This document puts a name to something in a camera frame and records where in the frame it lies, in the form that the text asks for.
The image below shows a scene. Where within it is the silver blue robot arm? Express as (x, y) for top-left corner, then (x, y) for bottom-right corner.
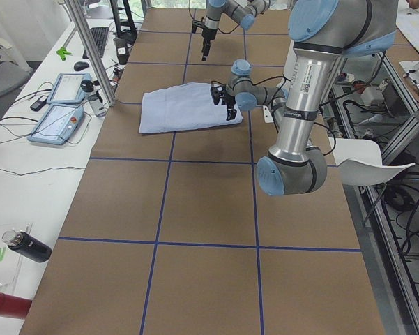
(213, 0), (398, 196)
(192, 0), (275, 61)

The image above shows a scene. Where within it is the green plastic clip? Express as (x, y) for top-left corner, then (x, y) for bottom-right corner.
(56, 47), (71, 61)

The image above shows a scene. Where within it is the white chair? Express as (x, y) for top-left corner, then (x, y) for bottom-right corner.
(328, 137), (415, 186)

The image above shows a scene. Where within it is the black computer mouse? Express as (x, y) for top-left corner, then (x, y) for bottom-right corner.
(73, 61), (90, 72)

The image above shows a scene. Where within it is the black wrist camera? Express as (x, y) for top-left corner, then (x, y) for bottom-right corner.
(210, 85), (224, 105)
(191, 18), (205, 34)

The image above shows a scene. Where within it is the silver aluminium frame post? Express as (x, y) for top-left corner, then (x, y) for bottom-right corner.
(65, 0), (116, 107)

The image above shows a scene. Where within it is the blue teach pendant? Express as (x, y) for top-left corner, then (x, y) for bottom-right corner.
(47, 72), (91, 105)
(27, 104), (84, 145)

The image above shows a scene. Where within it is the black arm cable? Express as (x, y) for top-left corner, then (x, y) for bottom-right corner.
(211, 75), (335, 156)

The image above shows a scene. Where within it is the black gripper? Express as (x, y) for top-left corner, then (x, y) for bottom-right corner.
(201, 27), (217, 61)
(220, 91), (237, 121)

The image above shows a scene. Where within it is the red cylinder bottle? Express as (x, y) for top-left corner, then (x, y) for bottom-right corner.
(0, 292), (32, 319)

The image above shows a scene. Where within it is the lower blue teach pendant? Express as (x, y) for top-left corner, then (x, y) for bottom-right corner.
(27, 104), (84, 145)

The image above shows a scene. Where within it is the clear plastic water bottle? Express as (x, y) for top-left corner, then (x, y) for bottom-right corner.
(80, 79), (107, 117)

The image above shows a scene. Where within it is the light blue striped shirt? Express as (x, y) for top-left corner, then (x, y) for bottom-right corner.
(139, 82), (243, 134)

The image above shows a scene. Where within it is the upper blue teach pendant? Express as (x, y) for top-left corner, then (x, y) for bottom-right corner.
(47, 72), (91, 105)

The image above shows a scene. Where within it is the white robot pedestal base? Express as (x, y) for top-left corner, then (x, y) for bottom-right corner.
(262, 105), (282, 125)

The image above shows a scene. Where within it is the black keyboard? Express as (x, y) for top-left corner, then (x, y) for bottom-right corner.
(90, 27), (109, 57)

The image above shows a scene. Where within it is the black water bottle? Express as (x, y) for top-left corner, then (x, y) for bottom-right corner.
(2, 230), (52, 263)

